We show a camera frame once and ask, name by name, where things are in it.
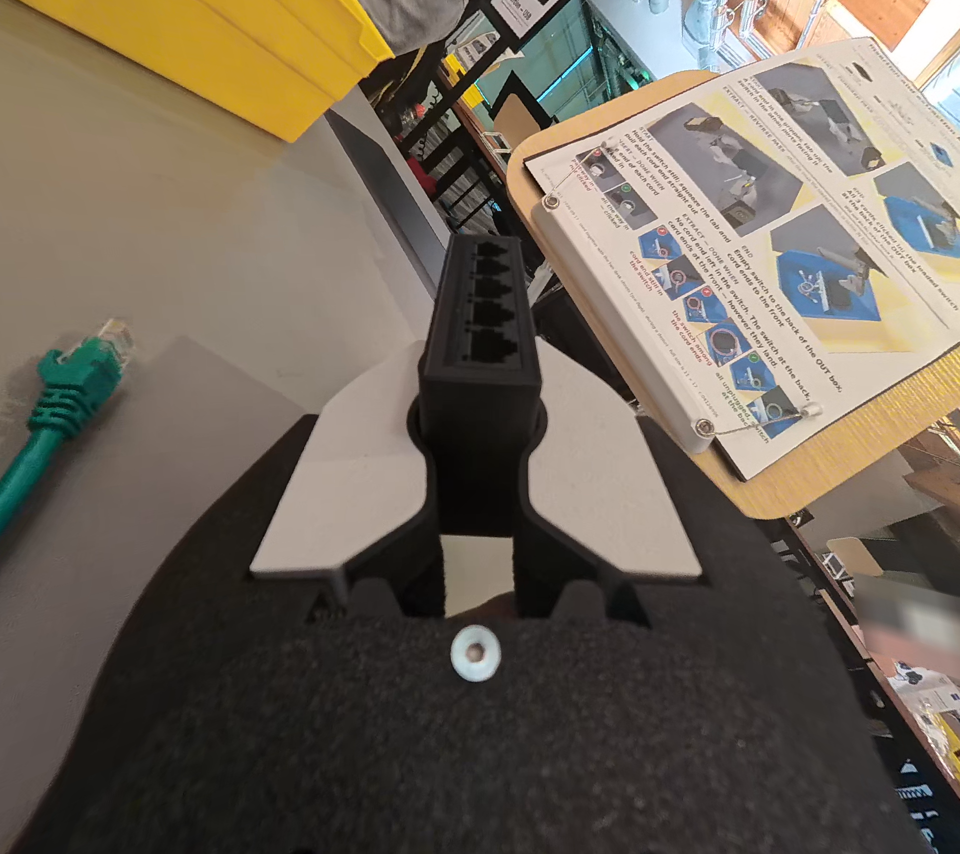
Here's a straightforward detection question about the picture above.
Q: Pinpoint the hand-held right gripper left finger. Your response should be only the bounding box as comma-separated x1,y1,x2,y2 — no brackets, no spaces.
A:
249,340,445,617

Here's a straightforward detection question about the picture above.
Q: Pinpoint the wooden back chair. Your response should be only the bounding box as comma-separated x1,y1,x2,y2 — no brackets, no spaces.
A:
491,91,558,146

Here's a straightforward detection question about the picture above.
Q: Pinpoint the green ethernet cable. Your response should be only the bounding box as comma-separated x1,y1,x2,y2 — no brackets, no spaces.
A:
0,318,136,539

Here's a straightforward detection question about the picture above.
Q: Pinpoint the white sheet holder ledge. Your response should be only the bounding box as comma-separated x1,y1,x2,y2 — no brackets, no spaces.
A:
531,196,824,455

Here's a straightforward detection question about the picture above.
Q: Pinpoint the black network switch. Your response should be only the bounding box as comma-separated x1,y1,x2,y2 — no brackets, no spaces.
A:
417,233,543,539

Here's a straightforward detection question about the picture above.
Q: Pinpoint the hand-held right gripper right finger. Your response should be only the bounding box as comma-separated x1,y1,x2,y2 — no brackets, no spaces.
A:
511,337,705,617

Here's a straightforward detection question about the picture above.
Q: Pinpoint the wooden board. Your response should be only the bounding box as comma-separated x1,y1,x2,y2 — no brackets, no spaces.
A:
506,70,960,522

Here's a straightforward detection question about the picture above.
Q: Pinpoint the black sign stand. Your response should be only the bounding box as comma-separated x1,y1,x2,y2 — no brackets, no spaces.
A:
396,37,530,229

